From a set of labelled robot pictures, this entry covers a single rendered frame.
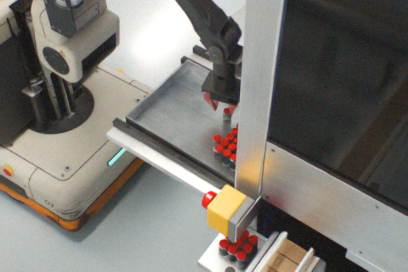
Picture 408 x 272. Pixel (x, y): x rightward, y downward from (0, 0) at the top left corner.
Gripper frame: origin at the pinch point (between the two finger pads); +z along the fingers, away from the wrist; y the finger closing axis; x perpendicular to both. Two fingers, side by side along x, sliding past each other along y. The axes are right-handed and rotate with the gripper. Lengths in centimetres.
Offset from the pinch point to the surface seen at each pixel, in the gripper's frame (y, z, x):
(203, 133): -3.2, 4.2, -6.0
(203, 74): -10.9, 3.3, 12.6
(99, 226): -51, 92, 2
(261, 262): 22.7, -4.7, -39.1
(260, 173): 17.8, -17.3, -27.6
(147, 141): -14.6, 2.3, -15.0
